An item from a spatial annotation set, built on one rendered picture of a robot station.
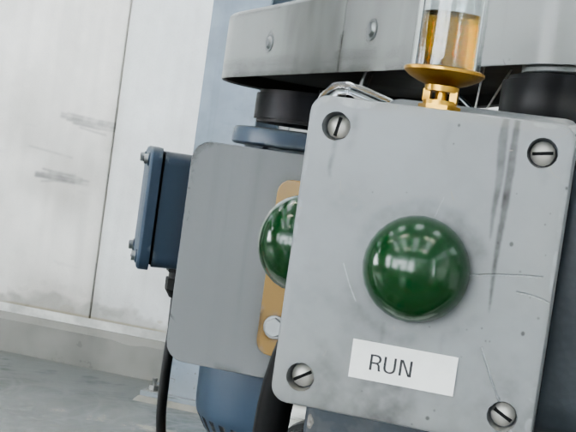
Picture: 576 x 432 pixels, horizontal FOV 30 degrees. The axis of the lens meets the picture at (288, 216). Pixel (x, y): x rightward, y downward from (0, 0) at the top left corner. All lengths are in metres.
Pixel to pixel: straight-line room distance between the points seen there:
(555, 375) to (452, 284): 0.08
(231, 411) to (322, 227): 0.52
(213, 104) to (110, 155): 0.92
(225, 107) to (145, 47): 0.86
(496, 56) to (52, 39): 5.84
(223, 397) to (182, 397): 4.68
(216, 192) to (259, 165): 0.04
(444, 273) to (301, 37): 0.44
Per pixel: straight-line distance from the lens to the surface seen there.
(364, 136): 0.31
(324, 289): 0.31
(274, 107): 0.82
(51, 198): 6.24
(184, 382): 5.50
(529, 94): 0.47
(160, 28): 6.03
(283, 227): 0.32
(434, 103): 0.38
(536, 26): 0.48
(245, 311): 0.78
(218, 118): 5.38
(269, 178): 0.77
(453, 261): 0.29
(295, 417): 0.58
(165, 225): 0.80
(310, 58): 0.69
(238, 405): 0.82
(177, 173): 0.80
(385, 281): 0.29
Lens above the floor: 1.31
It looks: 3 degrees down
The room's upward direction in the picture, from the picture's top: 8 degrees clockwise
